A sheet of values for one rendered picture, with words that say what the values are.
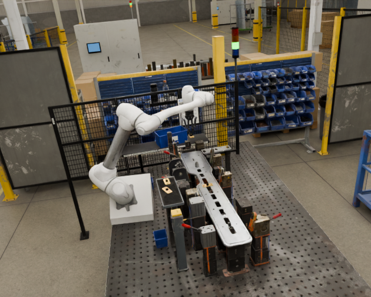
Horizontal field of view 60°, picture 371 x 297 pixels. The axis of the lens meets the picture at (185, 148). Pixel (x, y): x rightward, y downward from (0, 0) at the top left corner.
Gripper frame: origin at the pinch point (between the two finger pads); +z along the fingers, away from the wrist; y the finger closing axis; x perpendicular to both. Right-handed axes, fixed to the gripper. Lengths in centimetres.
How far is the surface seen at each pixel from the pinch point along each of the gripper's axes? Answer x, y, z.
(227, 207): -80, 5, 29
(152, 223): -41, -48, 59
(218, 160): -8.8, 21.4, 28.7
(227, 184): -44, 17, 33
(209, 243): -109, -17, 32
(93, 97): 394, -109, 53
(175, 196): -78, -31, 13
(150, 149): 33, -36, 26
